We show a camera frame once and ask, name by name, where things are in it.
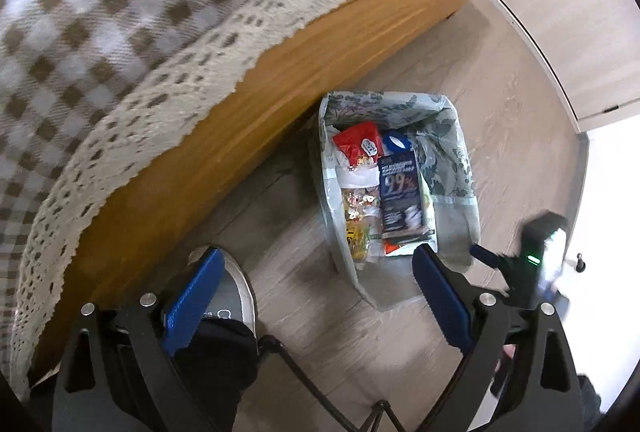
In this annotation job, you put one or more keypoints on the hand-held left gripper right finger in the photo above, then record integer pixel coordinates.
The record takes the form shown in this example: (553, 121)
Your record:
(442, 297)

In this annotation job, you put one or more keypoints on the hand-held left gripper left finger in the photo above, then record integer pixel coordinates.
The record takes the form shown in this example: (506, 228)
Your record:
(195, 297)

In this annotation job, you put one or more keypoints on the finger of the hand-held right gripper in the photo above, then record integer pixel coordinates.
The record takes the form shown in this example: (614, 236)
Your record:
(487, 254)

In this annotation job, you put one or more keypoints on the trash bin with floral liner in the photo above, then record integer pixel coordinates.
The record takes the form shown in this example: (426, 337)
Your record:
(450, 222)

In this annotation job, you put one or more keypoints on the yellow snack bag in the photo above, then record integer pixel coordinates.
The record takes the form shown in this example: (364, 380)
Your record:
(357, 239)

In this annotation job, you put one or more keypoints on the grey white sneaker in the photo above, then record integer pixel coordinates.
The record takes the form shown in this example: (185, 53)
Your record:
(235, 292)

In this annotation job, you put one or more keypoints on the black door stopper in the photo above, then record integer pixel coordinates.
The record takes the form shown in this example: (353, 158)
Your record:
(580, 262)

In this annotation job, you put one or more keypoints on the orange white packet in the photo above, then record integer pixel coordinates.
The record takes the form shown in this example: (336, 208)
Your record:
(397, 248)

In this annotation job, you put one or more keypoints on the person's left leg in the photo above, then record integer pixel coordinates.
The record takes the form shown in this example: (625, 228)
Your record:
(220, 362)

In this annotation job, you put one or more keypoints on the dark blue box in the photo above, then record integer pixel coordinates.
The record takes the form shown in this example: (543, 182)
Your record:
(400, 192)

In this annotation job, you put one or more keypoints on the clear candy packet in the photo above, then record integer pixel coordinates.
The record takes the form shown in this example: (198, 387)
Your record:
(360, 204)

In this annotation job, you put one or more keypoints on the blue packet with white oval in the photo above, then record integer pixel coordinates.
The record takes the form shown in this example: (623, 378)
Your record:
(395, 143)

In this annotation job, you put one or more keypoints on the clear plastic wrapper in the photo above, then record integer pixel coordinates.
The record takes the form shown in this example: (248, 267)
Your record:
(357, 173)

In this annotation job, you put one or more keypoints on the red snack packet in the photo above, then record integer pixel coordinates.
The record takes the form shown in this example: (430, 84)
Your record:
(355, 140)

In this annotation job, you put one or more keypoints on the checked blanket with lace edge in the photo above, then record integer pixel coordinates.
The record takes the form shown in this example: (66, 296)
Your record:
(125, 37)

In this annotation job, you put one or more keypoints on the wooden bed frame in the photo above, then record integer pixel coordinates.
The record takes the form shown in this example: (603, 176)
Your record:
(250, 112)

